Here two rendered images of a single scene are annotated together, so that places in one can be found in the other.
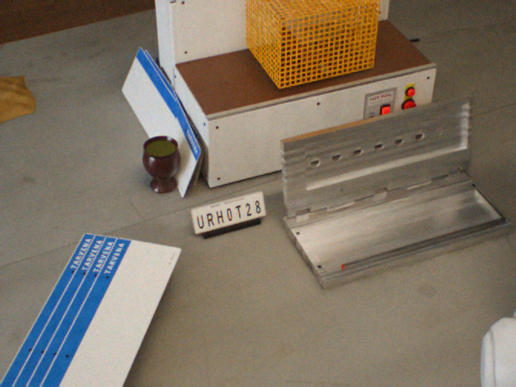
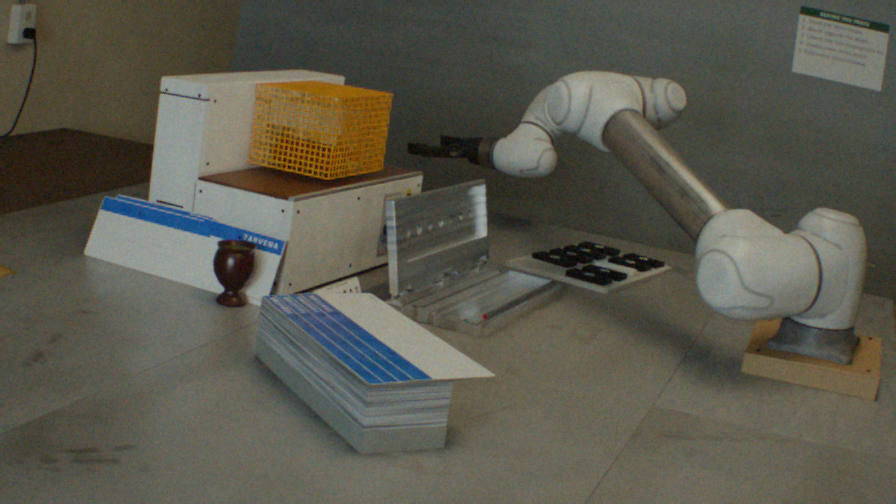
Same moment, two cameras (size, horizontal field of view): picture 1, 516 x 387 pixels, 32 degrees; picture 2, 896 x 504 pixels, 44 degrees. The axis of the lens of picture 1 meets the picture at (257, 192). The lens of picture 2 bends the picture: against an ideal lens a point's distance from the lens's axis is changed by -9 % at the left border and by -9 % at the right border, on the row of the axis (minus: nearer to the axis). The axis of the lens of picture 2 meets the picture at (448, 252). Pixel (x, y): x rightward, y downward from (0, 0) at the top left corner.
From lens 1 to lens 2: 1.60 m
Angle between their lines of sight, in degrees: 48
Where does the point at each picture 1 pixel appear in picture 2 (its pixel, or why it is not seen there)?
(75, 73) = (16, 248)
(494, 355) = (730, 256)
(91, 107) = (70, 265)
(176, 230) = not seen: hidden behind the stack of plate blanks
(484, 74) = not seen: hidden behind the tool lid
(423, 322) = (581, 341)
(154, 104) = (160, 240)
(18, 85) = not seen: outside the picture
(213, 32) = (228, 143)
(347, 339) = (545, 356)
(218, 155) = (293, 251)
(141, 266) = (354, 304)
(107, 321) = (386, 333)
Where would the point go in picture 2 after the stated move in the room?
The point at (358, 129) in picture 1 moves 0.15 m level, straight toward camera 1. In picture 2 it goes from (429, 199) to (473, 217)
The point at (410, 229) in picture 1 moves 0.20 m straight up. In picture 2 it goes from (496, 296) to (511, 199)
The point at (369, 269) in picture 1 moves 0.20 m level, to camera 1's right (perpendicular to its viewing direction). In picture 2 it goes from (504, 317) to (573, 308)
